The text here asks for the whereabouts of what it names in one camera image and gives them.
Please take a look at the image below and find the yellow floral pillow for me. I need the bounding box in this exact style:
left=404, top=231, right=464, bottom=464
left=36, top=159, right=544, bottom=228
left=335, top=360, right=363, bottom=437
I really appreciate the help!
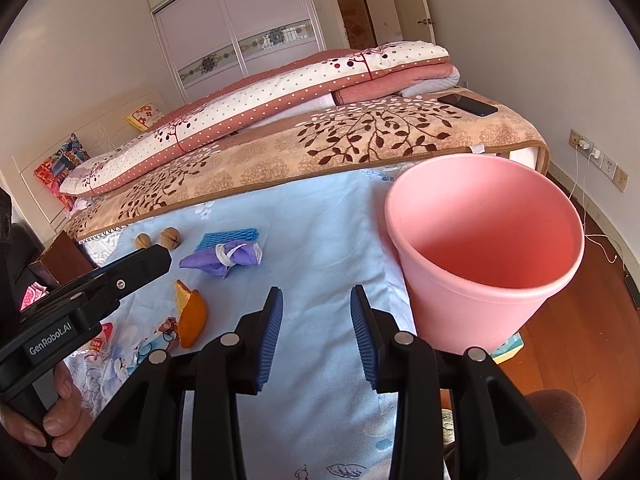
left=126, top=104, right=166, bottom=132

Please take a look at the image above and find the purple face mask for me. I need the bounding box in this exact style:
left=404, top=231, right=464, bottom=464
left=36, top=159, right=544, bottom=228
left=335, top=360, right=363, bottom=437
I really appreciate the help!
left=179, top=241, right=264, bottom=279

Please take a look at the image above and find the pink cloth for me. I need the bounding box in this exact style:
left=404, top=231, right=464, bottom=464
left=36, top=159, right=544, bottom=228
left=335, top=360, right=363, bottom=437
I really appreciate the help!
left=20, top=282, right=51, bottom=311

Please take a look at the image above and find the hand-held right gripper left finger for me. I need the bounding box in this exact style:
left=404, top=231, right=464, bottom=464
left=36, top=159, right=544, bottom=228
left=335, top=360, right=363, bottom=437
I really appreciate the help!
left=57, top=286, right=284, bottom=480

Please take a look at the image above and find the black smartphone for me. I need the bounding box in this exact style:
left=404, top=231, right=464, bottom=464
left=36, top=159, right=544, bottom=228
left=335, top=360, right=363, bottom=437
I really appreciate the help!
left=437, top=92, right=499, bottom=118

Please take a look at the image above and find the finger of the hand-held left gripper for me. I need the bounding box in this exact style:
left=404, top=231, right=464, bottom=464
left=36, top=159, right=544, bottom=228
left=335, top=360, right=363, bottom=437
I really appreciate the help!
left=22, top=245, right=172, bottom=328

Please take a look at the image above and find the pink white dotted quilt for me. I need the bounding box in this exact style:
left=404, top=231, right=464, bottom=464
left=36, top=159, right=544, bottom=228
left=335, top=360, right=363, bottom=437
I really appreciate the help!
left=60, top=41, right=461, bottom=198

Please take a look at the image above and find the teal printed box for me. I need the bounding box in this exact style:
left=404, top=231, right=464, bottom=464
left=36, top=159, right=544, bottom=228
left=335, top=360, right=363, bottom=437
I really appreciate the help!
left=492, top=334, right=526, bottom=365

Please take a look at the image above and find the colourful patchwork pillow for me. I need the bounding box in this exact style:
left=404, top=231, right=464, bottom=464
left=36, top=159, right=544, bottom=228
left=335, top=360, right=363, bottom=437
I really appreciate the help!
left=34, top=133, right=91, bottom=193

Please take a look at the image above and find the white charging cable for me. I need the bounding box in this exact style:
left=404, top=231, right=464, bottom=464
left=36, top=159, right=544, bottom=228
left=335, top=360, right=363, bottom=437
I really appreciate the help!
left=570, top=147, right=618, bottom=263

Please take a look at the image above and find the beige leaf print blanket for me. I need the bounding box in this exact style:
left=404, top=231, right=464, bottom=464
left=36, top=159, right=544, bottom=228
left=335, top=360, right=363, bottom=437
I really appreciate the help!
left=65, top=92, right=551, bottom=241

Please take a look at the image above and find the white sliding door wardrobe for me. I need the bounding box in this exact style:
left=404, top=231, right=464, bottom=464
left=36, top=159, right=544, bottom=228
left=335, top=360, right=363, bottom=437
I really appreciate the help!
left=145, top=0, right=341, bottom=103

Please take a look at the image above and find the cream wooden bed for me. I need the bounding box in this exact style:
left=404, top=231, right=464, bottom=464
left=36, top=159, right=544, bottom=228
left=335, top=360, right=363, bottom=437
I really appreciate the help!
left=12, top=41, right=551, bottom=256

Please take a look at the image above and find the light blue floral cloth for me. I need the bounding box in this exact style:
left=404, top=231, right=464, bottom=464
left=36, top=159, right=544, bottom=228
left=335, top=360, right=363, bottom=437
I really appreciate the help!
left=65, top=167, right=451, bottom=480

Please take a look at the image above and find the orange peel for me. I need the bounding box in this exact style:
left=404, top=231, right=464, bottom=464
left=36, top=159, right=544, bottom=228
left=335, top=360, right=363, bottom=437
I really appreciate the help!
left=175, top=280, right=207, bottom=348

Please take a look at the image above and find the person's left hand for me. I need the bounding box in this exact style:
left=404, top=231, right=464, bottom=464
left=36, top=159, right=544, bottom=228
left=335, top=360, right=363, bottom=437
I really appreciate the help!
left=0, top=361, right=96, bottom=458

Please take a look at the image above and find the brown round stool seat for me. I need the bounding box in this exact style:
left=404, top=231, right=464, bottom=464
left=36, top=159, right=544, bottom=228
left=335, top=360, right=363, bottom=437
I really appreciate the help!
left=525, top=389, right=587, bottom=466

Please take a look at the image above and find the colourful cartoon wrapper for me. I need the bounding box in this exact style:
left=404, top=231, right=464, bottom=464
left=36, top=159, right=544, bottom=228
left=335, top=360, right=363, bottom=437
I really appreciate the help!
left=135, top=317, right=181, bottom=361

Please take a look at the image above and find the pink plastic bucket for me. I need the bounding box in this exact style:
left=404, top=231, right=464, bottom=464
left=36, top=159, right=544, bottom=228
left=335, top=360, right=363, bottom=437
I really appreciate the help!
left=385, top=155, right=586, bottom=356

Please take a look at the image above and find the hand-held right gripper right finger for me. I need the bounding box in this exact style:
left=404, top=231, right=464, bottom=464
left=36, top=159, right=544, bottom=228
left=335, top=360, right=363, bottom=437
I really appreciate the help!
left=350, top=285, right=583, bottom=480

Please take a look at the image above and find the blue foam net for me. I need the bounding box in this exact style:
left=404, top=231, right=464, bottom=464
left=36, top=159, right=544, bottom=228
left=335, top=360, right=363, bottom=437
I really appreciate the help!
left=196, top=228, right=261, bottom=252

